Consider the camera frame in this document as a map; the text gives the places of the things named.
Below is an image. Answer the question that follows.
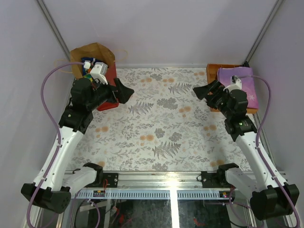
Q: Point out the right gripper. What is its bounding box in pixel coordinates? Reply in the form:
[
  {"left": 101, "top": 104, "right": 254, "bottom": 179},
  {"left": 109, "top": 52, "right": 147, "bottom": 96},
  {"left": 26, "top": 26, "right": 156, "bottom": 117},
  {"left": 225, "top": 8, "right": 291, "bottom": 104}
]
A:
[{"left": 193, "top": 80, "right": 233, "bottom": 119}]

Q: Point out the red brown paper bag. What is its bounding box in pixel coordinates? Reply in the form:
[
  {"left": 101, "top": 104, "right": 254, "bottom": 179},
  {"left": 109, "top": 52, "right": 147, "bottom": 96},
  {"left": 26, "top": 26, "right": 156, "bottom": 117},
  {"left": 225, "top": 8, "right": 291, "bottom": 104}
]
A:
[{"left": 54, "top": 42, "right": 129, "bottom": 111}]

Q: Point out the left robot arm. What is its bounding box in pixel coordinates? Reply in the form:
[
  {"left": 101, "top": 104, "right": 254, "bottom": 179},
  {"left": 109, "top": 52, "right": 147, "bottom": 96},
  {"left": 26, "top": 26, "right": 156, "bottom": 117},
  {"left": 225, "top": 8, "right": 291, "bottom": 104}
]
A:
[{"left": 21, "top": 78, "right": 134, "bottom": 214}]

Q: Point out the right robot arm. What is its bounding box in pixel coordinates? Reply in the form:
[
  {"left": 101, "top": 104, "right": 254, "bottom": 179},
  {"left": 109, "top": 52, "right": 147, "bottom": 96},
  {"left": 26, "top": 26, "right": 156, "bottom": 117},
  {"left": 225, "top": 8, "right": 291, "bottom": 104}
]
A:
[{"left": 193, "top": 79, "right": 299, "bottom": 220}]

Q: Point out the purple Frozen cloth bag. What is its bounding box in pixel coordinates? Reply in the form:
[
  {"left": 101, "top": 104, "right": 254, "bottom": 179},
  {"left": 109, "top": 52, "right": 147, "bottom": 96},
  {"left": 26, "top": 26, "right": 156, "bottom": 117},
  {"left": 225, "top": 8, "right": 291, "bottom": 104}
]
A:
[{"left": 217, "top": 66, "right": 258, "bottom": 109}]

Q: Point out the orange wooden tray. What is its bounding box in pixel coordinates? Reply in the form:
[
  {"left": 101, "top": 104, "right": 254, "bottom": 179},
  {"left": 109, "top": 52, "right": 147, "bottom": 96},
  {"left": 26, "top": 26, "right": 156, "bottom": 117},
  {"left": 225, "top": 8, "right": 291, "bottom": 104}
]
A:
[{"left": 206, "top": 64, "right": 258, "bottom": 114}]

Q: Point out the floral table mat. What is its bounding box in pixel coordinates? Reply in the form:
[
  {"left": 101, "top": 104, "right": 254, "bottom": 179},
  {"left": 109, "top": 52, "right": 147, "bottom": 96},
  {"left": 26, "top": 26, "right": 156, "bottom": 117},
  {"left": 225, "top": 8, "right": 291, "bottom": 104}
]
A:
[{"left": 67, "top": 68, "right": 250, "bottom": 171}]

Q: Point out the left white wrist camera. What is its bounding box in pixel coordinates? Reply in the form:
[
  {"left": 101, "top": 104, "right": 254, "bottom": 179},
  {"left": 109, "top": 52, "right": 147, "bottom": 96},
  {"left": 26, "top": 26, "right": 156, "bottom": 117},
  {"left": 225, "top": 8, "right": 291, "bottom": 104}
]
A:
[{"left": 84, "top": 62, "right": 108, "bottom": 85}]

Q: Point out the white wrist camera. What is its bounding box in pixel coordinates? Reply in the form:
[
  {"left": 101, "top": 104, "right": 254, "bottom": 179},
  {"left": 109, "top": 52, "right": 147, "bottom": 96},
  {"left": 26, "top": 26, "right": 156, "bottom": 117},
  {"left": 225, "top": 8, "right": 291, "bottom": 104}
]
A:
[
  {"left": 84, "top": 62, "right": 108, "bottom": 85},
  {"left": 224, "top": 76, "right": 242, "bottom": 92}
]

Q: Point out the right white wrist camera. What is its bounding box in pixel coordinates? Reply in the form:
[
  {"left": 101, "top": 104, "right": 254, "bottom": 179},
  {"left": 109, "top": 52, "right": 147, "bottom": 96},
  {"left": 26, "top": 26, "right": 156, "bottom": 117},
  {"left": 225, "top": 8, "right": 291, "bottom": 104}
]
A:
[{"left": 224, "top": 76, "right": 242, "bottom": 92}]

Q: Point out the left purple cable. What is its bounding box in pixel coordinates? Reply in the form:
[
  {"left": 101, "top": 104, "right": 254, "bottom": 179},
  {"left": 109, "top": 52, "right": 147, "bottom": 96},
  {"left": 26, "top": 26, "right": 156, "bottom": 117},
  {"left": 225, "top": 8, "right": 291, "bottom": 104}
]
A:
[{"left": 26, "top": 61, "right": 86, "bottom": 228}]

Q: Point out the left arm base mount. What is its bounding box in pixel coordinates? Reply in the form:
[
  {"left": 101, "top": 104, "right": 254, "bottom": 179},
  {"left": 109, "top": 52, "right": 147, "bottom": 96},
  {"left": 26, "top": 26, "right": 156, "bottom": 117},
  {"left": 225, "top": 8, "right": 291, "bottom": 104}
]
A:
[{"left": 85, "top": 172, "right": 119, "bottom": 189}]

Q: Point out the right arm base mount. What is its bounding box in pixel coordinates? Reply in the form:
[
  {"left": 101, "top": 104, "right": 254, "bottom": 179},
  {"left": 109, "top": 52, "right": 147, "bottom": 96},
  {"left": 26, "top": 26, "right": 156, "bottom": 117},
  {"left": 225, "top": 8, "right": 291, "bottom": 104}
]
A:
[{"left": 196, "top": 171, "right": 230, "bottom": 188}]

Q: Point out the aluminium front rail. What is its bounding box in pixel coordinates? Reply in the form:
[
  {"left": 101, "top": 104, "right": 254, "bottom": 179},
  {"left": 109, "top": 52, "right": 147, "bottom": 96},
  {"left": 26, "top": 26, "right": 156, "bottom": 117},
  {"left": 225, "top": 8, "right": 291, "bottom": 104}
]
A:
[{"left": 35, "top": 170, "right": 292, "bottom": 200}]

